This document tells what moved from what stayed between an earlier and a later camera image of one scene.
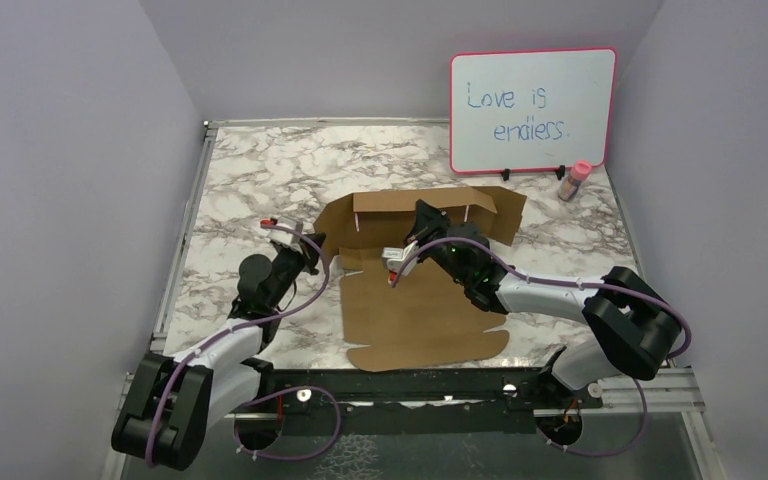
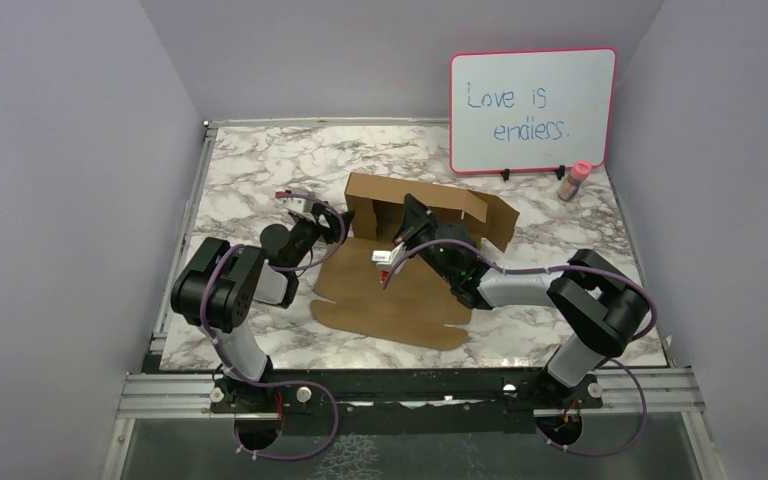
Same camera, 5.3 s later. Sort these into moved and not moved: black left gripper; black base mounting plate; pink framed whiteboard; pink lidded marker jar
Moved: black left gripper
Not moved: pink framed whiteboard; black base mounting plate; pink lidded marker jar
